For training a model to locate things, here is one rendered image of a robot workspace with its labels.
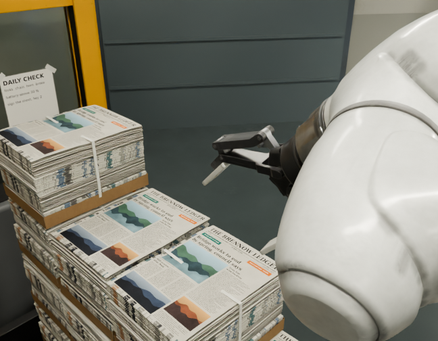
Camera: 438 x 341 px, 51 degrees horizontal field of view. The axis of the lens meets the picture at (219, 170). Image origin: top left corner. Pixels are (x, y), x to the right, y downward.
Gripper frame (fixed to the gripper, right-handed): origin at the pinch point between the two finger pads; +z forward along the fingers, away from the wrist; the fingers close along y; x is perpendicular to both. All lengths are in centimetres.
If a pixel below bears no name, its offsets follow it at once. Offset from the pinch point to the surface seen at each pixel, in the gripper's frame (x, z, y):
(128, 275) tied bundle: -1, 58, 3
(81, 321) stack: 7, 92, 1
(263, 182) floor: -202, 236, -12
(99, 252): -2, 66, 13
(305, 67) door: -349, 242, 48
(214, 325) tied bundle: -3.5, 42.0, -18.1
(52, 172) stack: -6, 68, 39
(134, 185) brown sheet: -30, 81, 25
